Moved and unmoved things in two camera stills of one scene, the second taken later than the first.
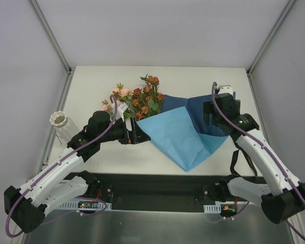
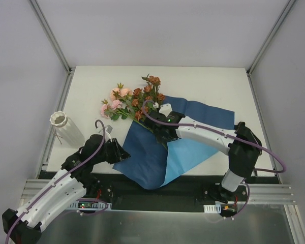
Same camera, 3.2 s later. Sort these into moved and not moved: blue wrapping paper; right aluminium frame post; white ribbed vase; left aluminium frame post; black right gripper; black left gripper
Moved: black left gripper; black right gripper; blue wrapping paper
Not moved: white ribbed vase; left aluminium frame post; right aluminium frame post
